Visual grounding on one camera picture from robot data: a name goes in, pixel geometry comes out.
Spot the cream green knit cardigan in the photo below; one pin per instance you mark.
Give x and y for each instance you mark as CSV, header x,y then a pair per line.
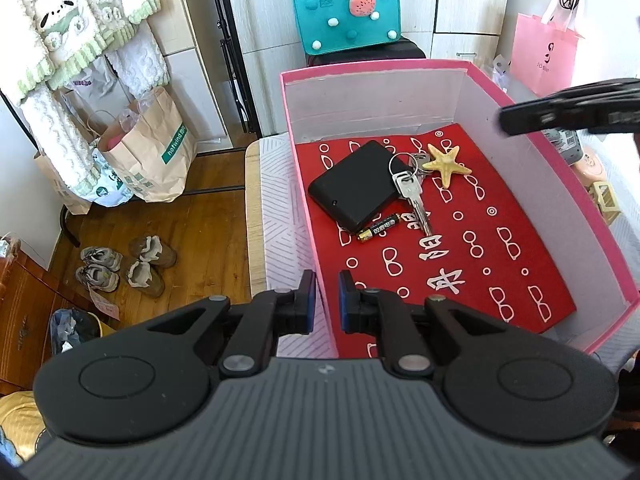
x,y
52,41

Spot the yellow starfish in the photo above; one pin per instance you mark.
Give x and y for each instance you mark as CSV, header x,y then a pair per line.
x,y
445,163

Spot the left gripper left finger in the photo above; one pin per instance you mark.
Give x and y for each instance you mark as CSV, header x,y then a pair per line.
x,y
252,331

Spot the grey sneaker near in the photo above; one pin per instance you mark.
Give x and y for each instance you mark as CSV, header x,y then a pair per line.
x,y
97,277

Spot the silver key bunch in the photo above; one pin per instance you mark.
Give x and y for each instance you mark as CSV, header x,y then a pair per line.
x,y
412,185

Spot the red patterned box liner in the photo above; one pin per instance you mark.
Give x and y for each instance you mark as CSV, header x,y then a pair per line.
x,y
484,252

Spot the pink paper shopping bag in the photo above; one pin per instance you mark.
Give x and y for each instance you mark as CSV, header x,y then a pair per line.
x,y
544,48

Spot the grey sneaker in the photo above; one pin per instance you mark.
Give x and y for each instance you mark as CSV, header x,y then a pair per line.
x,y
103,256
97,277

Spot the grey sneaker far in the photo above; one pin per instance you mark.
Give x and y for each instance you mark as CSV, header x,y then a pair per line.
x,y
103,256

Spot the white green plastic bag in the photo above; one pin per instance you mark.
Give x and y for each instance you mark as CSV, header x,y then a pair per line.
x,y
102,185

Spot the pink storage box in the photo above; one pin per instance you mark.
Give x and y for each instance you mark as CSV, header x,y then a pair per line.
x,y
389,97

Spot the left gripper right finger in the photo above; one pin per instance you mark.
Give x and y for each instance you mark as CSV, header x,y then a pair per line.
x,y
393,323

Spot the brown boot far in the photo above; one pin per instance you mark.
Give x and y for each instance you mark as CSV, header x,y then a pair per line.
x,y
153,250

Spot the AA battery in box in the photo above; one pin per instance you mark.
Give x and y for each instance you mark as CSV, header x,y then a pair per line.
x,y
379,228

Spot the brown boot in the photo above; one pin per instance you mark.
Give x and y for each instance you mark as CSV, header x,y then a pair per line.
x,y
143,277
153,250

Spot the black square device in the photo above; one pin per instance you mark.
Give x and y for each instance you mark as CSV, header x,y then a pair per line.
x,y
358,187

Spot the teal felt handbag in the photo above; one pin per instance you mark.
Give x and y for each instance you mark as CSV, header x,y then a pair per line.
x,y
330,26

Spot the black suitcase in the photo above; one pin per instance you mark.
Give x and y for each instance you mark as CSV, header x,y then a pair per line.
x,y
403,48

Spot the peach cushion compact case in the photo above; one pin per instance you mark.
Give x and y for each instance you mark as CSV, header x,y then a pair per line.
x,y
589,168

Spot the brown paper shopping bag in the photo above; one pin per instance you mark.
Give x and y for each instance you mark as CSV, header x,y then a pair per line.
x,y
150,147

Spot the brown boot near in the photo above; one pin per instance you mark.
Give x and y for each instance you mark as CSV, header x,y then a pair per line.
x,y
143,277

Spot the black clothes rack pole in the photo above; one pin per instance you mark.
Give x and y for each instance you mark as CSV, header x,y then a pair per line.
x,y
236,70

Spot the beige wooden square block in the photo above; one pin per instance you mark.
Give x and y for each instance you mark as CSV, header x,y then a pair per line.
x,y
603,195

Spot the grey wifi router device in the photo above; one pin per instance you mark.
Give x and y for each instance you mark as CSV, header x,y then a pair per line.
x,y
566,143

